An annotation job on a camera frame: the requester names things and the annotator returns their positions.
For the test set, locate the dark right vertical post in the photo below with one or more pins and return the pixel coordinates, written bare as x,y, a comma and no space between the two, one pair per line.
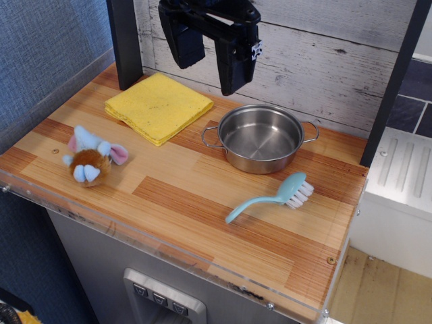
410,40

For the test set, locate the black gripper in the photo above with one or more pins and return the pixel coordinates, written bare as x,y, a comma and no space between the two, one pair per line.
231,24

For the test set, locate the light blue dish brush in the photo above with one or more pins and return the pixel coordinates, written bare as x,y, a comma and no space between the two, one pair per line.
294,191

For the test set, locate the blue brown plush toy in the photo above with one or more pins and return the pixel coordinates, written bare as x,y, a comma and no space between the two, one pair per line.
92,156

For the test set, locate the clear acrylic table edge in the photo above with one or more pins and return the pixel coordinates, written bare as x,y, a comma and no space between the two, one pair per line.
312,237

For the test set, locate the stainless steel pan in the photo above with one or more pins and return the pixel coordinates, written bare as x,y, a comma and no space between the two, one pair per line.
257,138

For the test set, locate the dark vertical post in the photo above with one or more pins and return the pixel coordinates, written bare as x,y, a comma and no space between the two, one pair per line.
126,46
410,40

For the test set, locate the yellow folded cloth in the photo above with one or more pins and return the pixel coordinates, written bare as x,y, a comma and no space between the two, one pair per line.
158,108

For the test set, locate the grey cabinet with dispenser panel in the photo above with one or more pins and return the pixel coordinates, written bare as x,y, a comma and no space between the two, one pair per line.
178,275

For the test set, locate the yellow object bottom left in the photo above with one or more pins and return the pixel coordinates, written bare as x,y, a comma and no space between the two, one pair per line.
27,318

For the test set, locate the dark left vertical post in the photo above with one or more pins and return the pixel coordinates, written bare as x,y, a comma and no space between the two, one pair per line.
126,46

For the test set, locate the white toy sink drainboard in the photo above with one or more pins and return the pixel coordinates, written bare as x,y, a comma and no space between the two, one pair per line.
393,221

